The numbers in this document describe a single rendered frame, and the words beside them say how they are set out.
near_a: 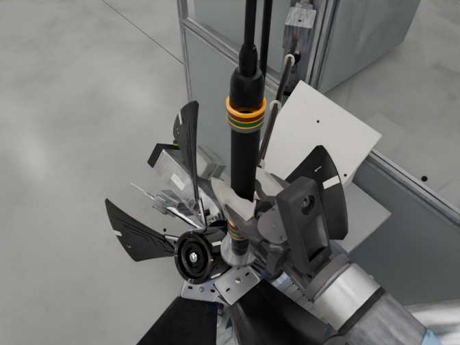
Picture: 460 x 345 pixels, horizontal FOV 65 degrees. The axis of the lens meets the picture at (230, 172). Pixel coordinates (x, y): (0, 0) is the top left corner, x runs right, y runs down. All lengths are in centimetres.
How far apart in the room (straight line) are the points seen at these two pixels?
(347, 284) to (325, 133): 56
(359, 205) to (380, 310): 97
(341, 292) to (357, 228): 91
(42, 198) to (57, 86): 114
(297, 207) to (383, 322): 15
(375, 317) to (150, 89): 288
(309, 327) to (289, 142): 46
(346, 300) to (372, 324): 3
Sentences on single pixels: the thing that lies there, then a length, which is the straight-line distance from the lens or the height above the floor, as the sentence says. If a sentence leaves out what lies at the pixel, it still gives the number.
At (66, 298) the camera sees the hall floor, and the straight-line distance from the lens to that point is 226.
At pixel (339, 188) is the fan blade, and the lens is 70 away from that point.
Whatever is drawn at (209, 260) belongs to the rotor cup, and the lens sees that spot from 80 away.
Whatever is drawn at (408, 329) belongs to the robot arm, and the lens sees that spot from 46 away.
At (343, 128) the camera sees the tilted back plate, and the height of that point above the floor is 134.
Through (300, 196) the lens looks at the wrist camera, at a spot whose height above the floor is 165.
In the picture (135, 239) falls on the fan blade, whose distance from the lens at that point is 105.
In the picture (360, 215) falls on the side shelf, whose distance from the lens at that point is 138.
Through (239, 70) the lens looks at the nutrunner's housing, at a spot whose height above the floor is 176.
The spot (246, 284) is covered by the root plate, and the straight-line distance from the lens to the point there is 85.
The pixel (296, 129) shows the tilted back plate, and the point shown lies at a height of 128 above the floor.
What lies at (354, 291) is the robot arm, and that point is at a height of 157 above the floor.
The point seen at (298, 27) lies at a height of 147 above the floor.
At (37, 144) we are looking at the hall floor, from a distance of 300.
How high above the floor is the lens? 198
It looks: 52 degrees down
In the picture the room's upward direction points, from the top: straight up
